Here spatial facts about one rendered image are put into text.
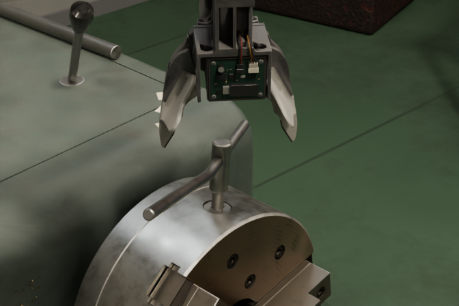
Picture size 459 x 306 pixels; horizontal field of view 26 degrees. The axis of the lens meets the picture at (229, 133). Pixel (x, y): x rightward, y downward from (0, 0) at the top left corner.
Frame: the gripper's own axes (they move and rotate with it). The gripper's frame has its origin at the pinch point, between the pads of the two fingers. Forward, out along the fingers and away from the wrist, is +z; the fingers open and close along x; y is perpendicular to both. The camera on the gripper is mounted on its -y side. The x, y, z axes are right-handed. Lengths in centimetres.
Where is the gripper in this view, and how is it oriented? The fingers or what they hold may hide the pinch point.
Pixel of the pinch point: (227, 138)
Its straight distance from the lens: 105.7
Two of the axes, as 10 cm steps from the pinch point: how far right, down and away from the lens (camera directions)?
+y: 0.9, 5.2, -8.5
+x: 10.0, -0.5, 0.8
